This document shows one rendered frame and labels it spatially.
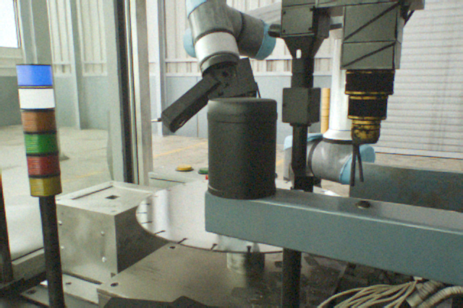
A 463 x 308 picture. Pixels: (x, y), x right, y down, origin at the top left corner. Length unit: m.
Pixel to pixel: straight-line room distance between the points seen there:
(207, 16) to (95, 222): 0.42
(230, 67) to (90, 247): 0.43
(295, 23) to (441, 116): 5.92
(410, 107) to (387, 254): 6.14
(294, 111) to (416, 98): 5.89
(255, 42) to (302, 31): 0.25
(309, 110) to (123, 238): 0.42
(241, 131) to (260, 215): 0.07
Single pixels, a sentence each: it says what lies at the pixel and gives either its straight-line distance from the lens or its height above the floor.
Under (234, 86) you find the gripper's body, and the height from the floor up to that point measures 1.13.
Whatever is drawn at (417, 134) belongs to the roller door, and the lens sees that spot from 6.45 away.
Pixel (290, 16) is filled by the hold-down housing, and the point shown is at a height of 1.22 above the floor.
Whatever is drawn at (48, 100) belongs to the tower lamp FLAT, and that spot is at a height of 1.11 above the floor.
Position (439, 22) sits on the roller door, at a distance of 6.44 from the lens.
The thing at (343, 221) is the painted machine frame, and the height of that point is 1.04.
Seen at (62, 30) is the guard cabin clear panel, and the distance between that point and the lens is 0.92.
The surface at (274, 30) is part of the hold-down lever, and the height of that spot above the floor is 1.21.
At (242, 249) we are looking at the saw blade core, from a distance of 0.45.
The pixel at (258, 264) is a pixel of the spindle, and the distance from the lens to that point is 0.61.
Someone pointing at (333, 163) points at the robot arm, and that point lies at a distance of 1.08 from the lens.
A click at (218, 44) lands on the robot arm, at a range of 0.68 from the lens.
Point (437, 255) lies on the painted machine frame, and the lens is 0.30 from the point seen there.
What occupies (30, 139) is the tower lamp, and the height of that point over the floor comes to 1.05.
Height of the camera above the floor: 1.14
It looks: 12 degrees down
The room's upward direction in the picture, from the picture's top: straight up
